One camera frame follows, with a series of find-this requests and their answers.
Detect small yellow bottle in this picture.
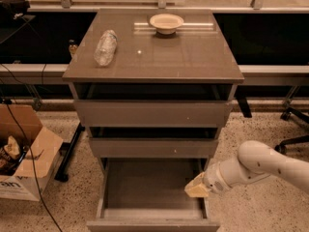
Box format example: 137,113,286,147
69,40,78,57

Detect black table leg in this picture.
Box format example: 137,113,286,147
54,124,85,182

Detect crumpled snack bags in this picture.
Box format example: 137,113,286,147
0,135,24,175

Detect grey bottom drawer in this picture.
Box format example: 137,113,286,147
87,159,219,232

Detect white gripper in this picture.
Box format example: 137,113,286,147
184,163,231,198

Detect grey top drawer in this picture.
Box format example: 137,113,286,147
73,83,233,129

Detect grey drawer cabinet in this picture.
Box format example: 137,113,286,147
62,9,244,176

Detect black office chair base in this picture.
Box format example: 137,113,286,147
274,106,309,155

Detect cardboard box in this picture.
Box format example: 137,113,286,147
0,104,63,201

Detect grey middle drawer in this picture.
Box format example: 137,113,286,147
90,128,218,159

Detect grey drawer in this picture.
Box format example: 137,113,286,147
87,159,219,232
73,83,233,129
90,128,218,159

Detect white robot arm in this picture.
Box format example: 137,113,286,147
184,140,309,198

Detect black cable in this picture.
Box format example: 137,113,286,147
0,63,63,232

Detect white paper bowl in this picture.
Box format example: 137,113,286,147
150,14,183,35

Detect clear plastic water bottle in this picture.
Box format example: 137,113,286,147
94,30,118,67

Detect black bag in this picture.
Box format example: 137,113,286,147
0,0,30,24

